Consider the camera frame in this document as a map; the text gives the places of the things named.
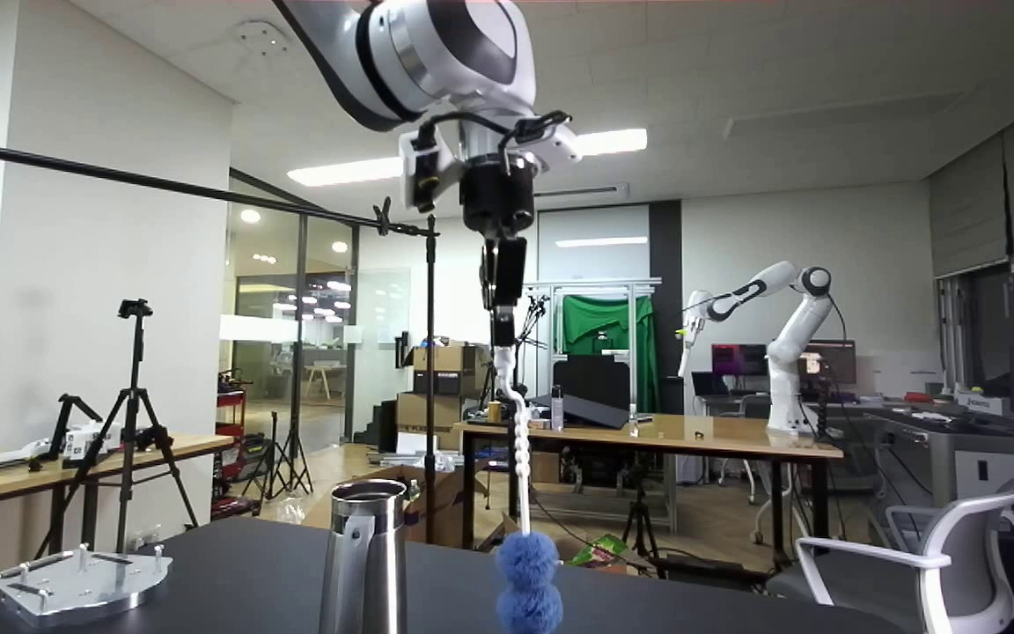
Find black vertical stand pole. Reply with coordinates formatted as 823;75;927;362
420;211;444;546

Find dark computer monitor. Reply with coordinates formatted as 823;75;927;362
712;342;772;383

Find small black tripod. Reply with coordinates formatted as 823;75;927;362
616;478;667;579

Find black horizontal boom pole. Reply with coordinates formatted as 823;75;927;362
0;130;439;241

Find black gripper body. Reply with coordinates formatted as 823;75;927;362
459;154;544;241

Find wooden table black legs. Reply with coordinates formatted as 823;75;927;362
455;412;849;579

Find green cloth backdrop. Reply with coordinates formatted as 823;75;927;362
560;291;660;416

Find white mesh office chair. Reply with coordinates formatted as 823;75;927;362
794;475;1014;634

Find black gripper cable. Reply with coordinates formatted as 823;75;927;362
411;104;571;162

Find grey window blinds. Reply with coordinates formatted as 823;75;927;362
927;92;1014;286

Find stacked cardboard boxes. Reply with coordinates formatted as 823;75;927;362
396;339;471;433

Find red tool cart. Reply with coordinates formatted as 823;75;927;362
214;374;258;522

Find round ceiling smoke detector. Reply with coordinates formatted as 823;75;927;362
231;14;295;62

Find clear acrylic plate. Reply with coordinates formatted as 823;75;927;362
0;541;178;625

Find black camera tripod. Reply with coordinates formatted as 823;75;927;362
38;297;205;556

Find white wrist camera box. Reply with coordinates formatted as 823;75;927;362
398;120;449;215

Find stainless steel flask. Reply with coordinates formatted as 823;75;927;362
321;475;415;634

